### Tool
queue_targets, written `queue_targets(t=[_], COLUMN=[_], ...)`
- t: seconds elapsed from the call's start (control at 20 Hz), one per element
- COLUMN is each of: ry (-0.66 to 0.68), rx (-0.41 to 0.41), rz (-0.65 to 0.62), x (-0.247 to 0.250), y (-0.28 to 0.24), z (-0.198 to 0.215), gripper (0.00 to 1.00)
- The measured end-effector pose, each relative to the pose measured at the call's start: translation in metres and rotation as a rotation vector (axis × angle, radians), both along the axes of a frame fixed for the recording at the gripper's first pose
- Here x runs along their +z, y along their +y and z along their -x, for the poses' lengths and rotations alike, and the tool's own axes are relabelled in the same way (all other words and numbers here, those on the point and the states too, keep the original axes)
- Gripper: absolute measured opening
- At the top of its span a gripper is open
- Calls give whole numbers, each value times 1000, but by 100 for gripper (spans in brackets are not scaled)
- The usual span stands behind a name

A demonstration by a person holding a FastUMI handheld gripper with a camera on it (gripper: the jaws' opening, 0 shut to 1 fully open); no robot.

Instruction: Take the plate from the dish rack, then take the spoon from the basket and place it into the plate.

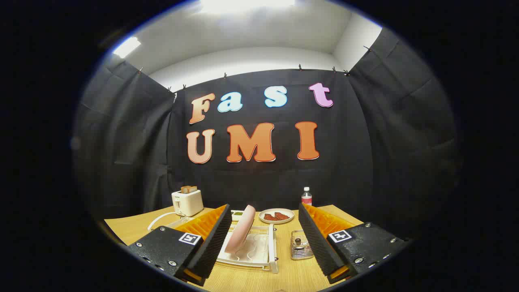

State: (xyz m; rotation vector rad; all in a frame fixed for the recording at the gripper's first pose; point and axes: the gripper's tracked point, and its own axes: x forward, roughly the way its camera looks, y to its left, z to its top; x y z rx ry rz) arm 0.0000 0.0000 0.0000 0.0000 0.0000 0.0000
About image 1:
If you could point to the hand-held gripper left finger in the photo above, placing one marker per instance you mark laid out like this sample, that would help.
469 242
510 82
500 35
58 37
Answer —
215 243

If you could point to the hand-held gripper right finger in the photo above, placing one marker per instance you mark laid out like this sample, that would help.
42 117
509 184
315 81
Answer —
316 243

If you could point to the pink plate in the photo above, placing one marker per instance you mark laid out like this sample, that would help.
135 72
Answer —
243 231

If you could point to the white divided dish with beans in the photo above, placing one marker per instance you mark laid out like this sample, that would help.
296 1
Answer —
236 213

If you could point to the white plate with meat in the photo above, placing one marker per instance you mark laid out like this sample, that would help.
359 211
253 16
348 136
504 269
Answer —
262 215

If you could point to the brown meat piece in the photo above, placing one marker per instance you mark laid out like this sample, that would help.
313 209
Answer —
270 217
282 215

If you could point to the clear bottle with red label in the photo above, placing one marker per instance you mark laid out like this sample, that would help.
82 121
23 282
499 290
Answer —
306 198

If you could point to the white toaster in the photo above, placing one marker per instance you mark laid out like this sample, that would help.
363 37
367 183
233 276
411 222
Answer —
186 202

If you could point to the black backdrop cloth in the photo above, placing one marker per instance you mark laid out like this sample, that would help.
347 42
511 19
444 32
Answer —
263 182

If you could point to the ceiling light panel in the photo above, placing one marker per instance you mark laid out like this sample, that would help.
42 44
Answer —
126 47

